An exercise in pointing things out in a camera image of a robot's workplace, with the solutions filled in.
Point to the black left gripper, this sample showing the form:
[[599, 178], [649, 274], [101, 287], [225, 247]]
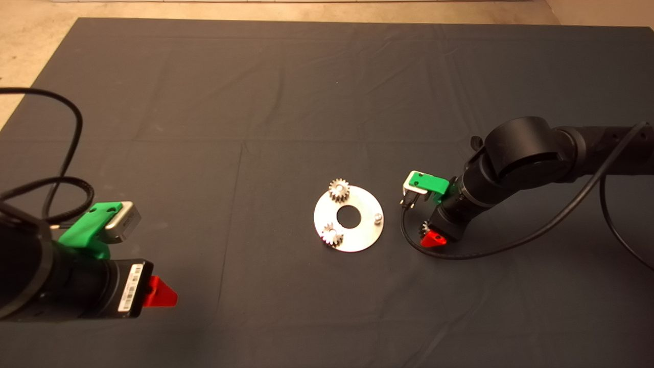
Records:
[[125, 289]]

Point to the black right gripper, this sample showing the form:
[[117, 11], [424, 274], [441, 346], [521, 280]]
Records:
[[448, 223]]

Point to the small steel planetary gear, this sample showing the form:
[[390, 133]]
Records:
[[423, 228], [332, 236], [339, 190]]

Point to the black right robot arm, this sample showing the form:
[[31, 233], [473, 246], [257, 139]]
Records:
[[531, 153]]

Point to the round metal carrier plate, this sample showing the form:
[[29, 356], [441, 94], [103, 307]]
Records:
[[364, 236]]

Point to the dark grey table cloth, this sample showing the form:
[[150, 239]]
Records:
[[306, 102]]

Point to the green right camera mount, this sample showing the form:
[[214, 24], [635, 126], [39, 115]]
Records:
[[431, 183]]

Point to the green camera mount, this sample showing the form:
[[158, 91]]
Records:
[[431, 183], [84, 230]]

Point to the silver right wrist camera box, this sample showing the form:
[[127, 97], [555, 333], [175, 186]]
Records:
[[411, 185]]

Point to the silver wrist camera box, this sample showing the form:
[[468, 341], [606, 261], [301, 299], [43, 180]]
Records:
[[125, 222], [411, 185]]

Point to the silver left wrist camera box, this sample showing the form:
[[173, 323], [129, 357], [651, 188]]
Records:
[[125, 222]]

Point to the green left camera mount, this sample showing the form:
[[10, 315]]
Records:
[[84, 230]]

